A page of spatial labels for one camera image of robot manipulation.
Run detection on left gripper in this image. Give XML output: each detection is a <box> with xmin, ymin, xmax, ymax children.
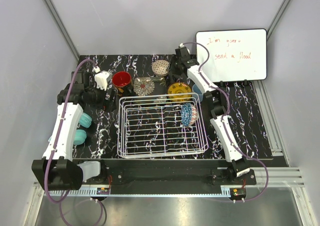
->
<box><xmin>85</xmin><ymin>81</ymin><xmax>117</xmax><ymax>113</ymax></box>

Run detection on brown patterned bowl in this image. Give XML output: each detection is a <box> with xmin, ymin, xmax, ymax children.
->
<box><xmin>151</xmin><ymin>60</ymin><xmax>170</xmax><ymax>77</ymax></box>

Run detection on black floral square plate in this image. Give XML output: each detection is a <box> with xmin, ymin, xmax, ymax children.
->
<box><xmin>133</xmin><ymin>76</ymin><xmax>167</xmax><ymax>104</ymax></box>

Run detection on blue patterned bowl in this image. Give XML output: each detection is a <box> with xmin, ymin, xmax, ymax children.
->
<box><xmin>181</xmin><ymin>103</ymin><xmax>199</xmax><ymax>127</ymax></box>

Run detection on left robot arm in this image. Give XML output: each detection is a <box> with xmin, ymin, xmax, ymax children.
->
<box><xmin>31</xmin><ymin>70</ymin><xmax>112</xmax><ymax>191</ymax></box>

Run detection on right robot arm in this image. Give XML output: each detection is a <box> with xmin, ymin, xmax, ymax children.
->
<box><xmin>170</xmin><ymin>44</ymin><xmax>250</xmax><ymax>185</ymax></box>

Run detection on yellow patterned bowl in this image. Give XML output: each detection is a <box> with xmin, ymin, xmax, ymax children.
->
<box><xmin>167</xmin><ymin>82</ymin><xmax>192</xmax><ymax>102</ymax></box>

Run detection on red and black mug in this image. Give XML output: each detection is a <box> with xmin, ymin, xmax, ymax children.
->
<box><xmin>112</xmin><ymin>71</ymin><xmax>134</xmax><ymax>97</ymax></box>

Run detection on light blue cup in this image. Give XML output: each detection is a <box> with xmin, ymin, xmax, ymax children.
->
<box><xmin>192</xmin><ymin>84</ymin><xmax>203</xmax><ymax>96</ymax></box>

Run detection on teal cat-ear headphones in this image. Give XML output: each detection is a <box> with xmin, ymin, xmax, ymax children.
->
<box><xmin>48</xmin><ymin>108</ymin><xmax>92</xmax><ymax>149</ymax></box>

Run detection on black marble mat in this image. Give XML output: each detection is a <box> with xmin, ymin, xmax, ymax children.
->
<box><xmin>72</xmin><ymin>55</ymin><xmax>273</xmax><ymax>159</ymax></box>

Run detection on white whiteboard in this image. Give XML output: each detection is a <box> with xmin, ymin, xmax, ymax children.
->
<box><xmin>195</xmin><ymin>28</ymin><xmax>267</xmax><ymax>82</ymax></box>

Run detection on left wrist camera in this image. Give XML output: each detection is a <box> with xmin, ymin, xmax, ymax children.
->
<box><xmin>93</xmin><ymin>67</ymin><xmax>112</xmax><ymax>91</ymax></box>

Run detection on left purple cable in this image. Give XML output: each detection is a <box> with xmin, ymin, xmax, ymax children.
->
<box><xmin>43</xmin><ymin>58</ymin><xmax>108</xmax><ymax>226</ymax></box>

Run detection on white wire dish rack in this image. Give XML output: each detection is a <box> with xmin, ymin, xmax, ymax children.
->
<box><xmin>117</xmin><ymin>92</ymin><xmax>209</xmax><ymax>159</ymax></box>

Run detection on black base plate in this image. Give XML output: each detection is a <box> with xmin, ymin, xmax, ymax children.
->
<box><xmin>86</xmin><ymin>159</ymin><xmax>257</xmax><ymax>195</ymax></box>

